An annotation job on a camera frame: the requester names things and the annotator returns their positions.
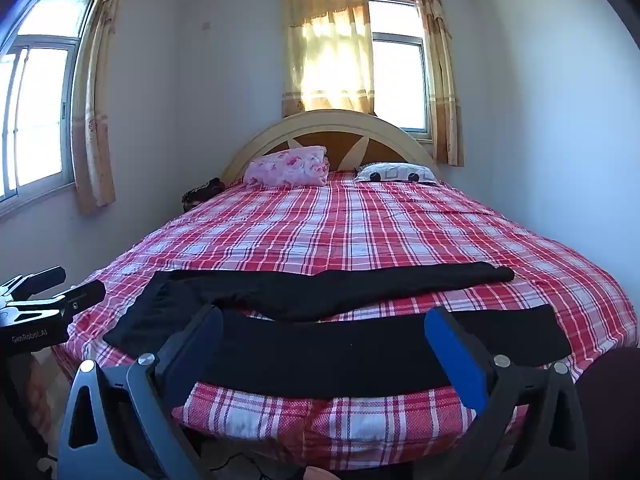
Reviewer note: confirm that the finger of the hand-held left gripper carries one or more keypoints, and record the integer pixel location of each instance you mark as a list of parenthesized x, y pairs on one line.
[(40, 282), (82, 297)]

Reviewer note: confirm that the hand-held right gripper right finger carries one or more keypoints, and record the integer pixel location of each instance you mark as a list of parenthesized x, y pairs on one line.
[(455, 360)]

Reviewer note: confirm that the wide beige curtain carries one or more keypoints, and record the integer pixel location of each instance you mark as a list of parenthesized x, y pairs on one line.
[(325, 50)]

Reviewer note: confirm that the beige side window curtain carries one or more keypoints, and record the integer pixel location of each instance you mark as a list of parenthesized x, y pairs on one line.
[(95, 110)]

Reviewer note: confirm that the bed with red plaid sheet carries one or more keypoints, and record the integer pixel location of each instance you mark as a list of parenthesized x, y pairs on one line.
[(350, 230)]

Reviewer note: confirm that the cream wooden headboard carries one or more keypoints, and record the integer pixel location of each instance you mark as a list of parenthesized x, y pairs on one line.
[(350, 122)]

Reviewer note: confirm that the window behind headboard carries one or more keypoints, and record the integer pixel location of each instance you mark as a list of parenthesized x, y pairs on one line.
[(400, 85)]

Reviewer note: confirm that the person's dark clothing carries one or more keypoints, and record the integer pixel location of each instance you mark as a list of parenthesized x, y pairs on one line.
[(615, 410)]

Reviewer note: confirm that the side window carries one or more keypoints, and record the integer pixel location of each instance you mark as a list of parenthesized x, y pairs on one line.
[(35, 110)]

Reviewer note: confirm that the white pillow with black print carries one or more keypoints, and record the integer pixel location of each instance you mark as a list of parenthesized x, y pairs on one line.
[(395, 172)]

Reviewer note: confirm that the narrow beige curtain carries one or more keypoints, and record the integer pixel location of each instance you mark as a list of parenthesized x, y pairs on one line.
[(442, 85)]

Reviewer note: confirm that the black pants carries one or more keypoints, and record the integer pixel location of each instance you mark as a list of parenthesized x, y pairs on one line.
[(325, 355)]

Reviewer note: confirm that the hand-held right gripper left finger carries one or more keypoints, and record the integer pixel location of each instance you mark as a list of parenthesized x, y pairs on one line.
[(195, 352)]

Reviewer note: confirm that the pink floral pillow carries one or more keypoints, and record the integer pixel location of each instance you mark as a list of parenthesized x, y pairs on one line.
[(287, 166)]

